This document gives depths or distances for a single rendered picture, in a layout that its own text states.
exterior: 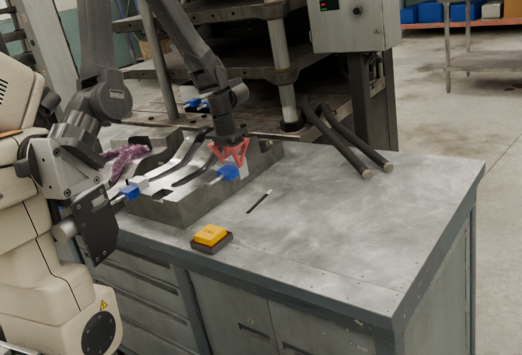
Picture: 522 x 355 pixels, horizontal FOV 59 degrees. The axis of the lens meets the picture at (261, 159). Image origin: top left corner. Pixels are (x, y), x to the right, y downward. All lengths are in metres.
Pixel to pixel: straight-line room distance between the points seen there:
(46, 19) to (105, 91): 4.70
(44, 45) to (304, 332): 4.79
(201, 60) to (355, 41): 0.78
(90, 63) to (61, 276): 0.46
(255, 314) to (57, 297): 0.51
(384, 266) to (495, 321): 1.13
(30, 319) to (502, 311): 1.71
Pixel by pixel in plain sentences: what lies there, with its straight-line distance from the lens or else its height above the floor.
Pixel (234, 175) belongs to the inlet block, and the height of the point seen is 0.93.
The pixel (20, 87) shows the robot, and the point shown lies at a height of 1.30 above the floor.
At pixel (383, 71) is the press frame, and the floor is 0.81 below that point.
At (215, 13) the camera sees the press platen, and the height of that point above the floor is 1.27.
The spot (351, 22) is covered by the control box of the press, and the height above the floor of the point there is 1.18.
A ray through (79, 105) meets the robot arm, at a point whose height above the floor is 1.25.
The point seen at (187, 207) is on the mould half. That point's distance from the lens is 1.30.
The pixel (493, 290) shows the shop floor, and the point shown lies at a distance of 2.26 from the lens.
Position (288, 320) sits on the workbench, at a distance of 1.22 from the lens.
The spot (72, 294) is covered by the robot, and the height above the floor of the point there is 0.86.
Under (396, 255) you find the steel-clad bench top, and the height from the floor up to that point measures 0.80.
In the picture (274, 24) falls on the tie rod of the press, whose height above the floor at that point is 1.22.
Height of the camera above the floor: 1.43
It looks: 23 degrees down
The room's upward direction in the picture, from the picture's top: 11 degrees counter-clockwise
